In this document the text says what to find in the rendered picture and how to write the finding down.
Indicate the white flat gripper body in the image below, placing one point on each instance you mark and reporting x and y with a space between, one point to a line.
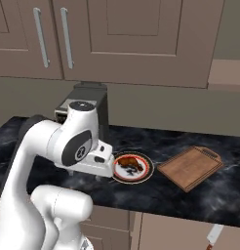
92 168

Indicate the narrow taupe wall cupboard door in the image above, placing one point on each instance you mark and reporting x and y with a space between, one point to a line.
14 39

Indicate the brown wooden cutting board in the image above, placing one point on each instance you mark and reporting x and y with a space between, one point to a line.
190 168

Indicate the open taupe drawer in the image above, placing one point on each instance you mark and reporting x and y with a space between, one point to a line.
177 234

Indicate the beige wall ledge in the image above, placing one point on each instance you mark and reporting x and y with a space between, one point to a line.
227 74

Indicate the wide taupe wall cupboard door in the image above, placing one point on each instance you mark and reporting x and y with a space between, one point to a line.
135 42

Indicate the dark grey coffee machine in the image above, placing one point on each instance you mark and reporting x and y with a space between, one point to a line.
92 97

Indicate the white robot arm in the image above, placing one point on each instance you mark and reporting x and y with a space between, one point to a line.
24 182

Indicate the taupe base drawer front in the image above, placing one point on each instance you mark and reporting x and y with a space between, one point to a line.
109 228

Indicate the brown cooked meat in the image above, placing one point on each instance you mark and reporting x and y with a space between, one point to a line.
130 162

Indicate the white plate with red rim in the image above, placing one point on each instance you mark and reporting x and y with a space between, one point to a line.
145 169

